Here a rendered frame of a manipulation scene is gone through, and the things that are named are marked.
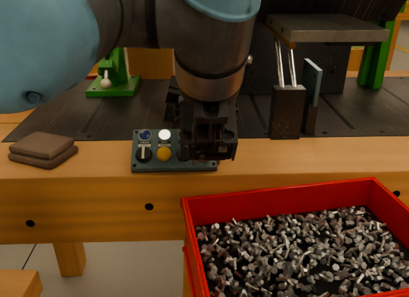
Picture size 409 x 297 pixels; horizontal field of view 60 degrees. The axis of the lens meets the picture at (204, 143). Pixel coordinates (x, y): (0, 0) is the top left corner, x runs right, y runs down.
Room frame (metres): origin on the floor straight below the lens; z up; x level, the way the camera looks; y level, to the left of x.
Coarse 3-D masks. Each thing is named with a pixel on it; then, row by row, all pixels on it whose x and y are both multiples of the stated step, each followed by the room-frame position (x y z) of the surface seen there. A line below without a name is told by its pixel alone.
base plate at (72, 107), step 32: (64, 96) 0.91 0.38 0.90; (128, 96) 0.91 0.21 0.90; (160, 96) 0.91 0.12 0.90; (256, 96) 0.91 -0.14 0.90; (320, 96) 0.91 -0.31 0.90; (352, 96) 0.91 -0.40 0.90; (384, 96) 0.91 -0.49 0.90; (32, 128) 0.70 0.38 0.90; (64, 128) 0.70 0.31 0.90; (96, 128) 0.70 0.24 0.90; (128, 128) 0.70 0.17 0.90; (160, 128) 0.70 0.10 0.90; (256, 128) 0.70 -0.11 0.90; (320, 128) 0.70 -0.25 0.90; (352, 128) 0.70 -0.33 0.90; (384, 128) 0.70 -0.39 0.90
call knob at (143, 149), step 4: (140, 148) 0.53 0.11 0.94; (144, 148) 0.53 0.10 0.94; (148, 148) 0.54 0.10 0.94; (136, 152) 0.53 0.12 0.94; (140, 152) 0.53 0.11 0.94; (144, 152) 0.53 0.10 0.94; (148, 152) 0.53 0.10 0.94; (136, 156) 0.53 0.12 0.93; (140, 156) 0.52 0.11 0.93; (144, 156) 0.52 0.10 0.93; (148, 156) 0.52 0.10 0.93; (140, 160) 0.52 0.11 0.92; (144, 160) 0.52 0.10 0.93
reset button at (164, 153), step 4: (160, 148) 0.54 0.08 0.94; (164, 148) 0.54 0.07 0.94; (168, 148) 0.54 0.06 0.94; (160, 152) 0.53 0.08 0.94; (164, 152) 0.53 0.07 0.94; (168, 152) 0.53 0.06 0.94; (160, 156) 0.52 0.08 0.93; (164, 156) 0.52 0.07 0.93; (168, 156) 0.53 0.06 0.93; (164, 160) 0.52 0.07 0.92
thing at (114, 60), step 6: (120, 48) 0.98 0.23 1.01; (108, 54) 0.93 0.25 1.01; (114, 54) 0.95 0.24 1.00; (120, 54) 0.97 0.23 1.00; (102, 60) 0.91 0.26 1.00; (108, 60) 0.91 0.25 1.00; (114, 60) 0.94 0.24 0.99; (102, 66) 0.90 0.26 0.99; (108, 66) 0.90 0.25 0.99; (114, 66) 0.92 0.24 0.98; (102, 72) 0.91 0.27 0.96; (114, 72) 0.92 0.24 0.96
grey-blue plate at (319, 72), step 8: (304, 64) 0.75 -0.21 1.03; (312, 64) 0.71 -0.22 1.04; (304, 72) 0.74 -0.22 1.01; (312, 72) 0.69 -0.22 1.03; (320, 72) 0.67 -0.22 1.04; (304, 80) 0.74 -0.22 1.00; (312, 80) 0.69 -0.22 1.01; (320, 80) 0.67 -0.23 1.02; (312, 88) 0.68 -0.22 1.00; (312, 96) 0.67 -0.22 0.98; (304, 104) 0.70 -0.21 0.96; (312, 104) 0.67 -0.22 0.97; (304, 112) 0.69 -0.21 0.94; (312, 112) 0.67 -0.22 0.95; (304, 120) 0.69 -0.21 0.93; (312, 120) 0.67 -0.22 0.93; (304, 128) 0.68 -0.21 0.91; (312, 128) 0.67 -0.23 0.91
